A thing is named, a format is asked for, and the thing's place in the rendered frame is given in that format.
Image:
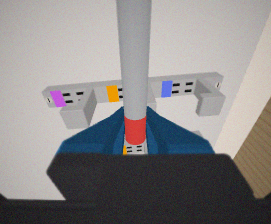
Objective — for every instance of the grey metal bar with red end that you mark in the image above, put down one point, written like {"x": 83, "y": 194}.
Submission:
{"x": 134, "y": 24}

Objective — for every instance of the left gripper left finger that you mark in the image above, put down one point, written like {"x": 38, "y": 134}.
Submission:
{"x": 99, "y": 137}

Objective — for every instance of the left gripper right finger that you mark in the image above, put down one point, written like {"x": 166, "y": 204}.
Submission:
{"x": 172, "y": 138}

